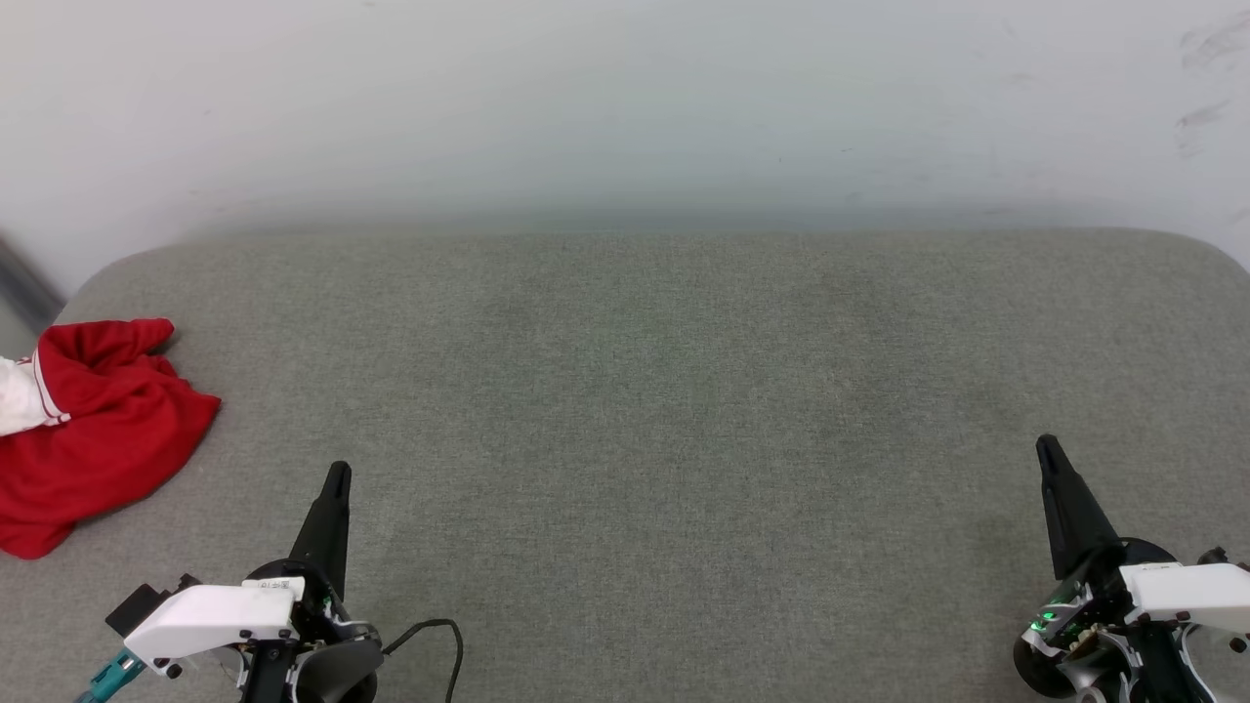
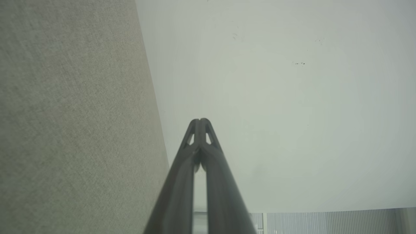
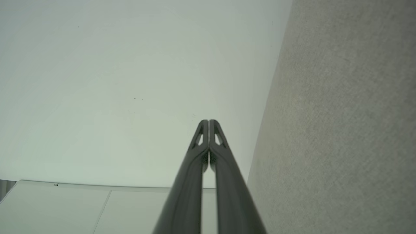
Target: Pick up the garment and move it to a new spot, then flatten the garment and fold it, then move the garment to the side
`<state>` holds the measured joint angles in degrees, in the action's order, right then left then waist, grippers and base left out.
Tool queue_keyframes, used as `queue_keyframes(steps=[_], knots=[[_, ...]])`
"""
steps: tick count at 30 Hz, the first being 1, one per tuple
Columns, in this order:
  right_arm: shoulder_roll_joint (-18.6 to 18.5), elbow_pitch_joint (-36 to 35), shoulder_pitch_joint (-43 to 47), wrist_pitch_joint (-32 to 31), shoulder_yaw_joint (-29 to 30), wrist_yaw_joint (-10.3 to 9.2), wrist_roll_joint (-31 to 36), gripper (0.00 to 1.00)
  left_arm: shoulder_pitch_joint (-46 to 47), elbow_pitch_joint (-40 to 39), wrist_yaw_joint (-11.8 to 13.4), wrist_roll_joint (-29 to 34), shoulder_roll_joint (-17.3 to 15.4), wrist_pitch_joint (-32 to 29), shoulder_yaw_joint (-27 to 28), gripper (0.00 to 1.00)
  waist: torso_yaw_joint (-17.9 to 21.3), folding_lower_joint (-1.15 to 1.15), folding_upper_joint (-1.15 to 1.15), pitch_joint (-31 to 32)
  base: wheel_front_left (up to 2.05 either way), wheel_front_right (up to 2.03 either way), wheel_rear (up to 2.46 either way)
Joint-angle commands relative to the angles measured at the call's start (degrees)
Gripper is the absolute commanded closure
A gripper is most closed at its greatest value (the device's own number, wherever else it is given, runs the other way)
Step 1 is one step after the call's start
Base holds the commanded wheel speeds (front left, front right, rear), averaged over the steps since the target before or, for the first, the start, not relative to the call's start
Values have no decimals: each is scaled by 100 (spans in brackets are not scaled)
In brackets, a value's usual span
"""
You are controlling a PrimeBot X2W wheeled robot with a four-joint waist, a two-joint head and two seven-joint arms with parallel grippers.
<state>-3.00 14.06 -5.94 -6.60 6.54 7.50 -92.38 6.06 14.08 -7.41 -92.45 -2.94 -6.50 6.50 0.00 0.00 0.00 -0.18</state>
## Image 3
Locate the grey cushion surface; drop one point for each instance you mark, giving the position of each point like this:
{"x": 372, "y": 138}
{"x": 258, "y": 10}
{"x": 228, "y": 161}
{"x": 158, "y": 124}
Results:
{"x": 341, "y": 130}

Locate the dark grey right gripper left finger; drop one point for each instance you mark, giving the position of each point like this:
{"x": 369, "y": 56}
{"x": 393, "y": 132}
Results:
{"x": 185, "y": 195}

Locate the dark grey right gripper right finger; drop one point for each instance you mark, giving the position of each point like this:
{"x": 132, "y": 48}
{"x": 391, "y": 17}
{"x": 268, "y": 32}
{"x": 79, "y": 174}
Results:
{"x": 232, "y": 195}

